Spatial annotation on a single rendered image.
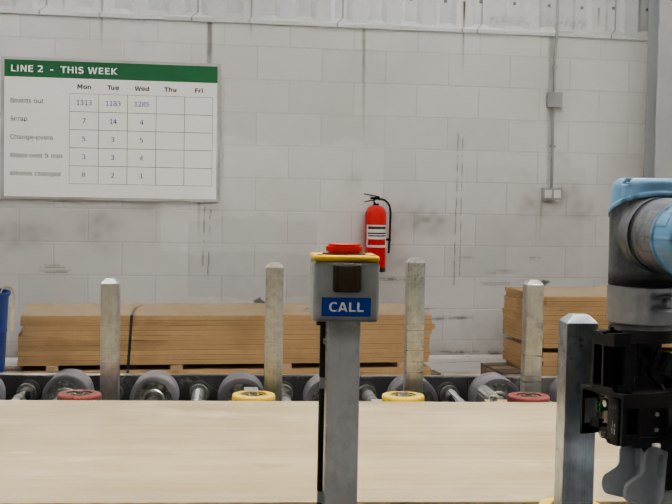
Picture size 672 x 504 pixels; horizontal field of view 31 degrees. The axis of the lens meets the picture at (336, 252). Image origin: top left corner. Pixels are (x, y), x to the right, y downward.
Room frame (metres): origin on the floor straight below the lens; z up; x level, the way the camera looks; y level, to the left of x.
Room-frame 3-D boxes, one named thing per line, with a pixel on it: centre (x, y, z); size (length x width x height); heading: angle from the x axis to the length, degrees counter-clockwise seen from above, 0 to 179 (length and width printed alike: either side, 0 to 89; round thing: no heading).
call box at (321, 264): (1.31, -0.01, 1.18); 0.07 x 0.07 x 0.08; 5
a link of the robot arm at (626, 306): (1.24, -0.32, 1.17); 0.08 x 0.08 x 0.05
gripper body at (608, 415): (1.24, -0.31, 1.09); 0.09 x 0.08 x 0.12; 115
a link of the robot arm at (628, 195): (1.24, -0.32, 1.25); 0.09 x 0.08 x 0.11; 7
